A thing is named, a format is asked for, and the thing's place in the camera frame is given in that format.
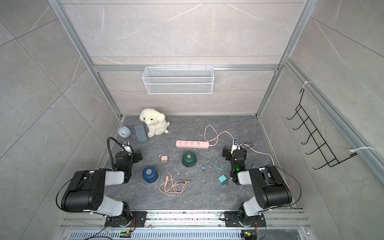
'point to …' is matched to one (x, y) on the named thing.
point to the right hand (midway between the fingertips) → (234, 146)
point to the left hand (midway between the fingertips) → (131, 148)
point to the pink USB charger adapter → (164, 159)
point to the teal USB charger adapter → (223, 179)
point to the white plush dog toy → (155, 121)
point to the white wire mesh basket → (178, 80)
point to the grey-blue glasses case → (140, 133)
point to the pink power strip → (192, 144)
